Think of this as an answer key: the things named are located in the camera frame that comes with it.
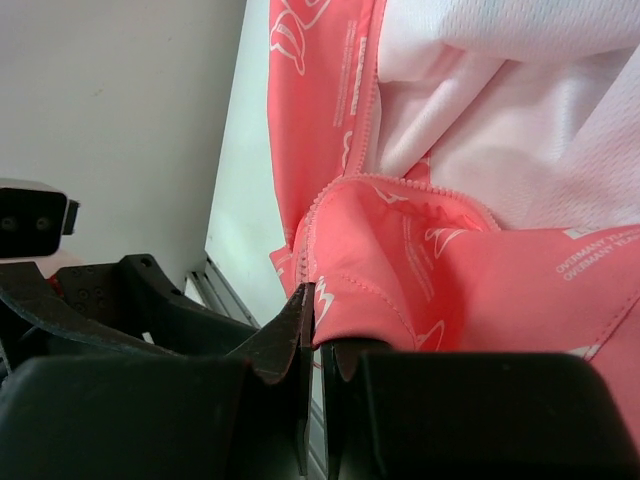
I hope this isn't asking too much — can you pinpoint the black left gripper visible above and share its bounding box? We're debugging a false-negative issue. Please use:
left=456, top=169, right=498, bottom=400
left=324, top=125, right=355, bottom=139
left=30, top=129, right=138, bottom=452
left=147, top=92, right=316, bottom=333
left=1, top=254, right=257, bottom=370

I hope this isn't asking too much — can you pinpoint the aluminium front rail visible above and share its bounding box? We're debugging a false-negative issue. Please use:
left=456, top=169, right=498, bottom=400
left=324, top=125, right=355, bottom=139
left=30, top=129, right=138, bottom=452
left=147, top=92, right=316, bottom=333
left=185, top=257, right=327, bottom=479

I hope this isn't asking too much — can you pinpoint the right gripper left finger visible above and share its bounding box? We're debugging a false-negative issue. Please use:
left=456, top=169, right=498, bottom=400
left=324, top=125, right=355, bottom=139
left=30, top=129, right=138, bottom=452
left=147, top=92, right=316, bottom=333
left=225, top=283, right=314, bottom=479

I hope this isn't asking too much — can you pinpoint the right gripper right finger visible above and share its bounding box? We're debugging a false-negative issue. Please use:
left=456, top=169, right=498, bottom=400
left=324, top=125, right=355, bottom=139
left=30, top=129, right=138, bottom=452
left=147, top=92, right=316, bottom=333
left=321, top=338, right=400, bottom=479

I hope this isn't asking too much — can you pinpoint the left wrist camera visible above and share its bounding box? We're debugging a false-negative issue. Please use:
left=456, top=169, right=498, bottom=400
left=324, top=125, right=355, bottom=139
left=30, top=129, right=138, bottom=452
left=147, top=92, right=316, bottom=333
left=1, top=178, right=83, bottom=278

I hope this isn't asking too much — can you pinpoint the pink patterned jacket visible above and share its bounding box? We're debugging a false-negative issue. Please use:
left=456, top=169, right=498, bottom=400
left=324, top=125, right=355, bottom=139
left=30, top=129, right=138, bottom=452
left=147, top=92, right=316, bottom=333
left=267, top=0, right=640, bottom=363

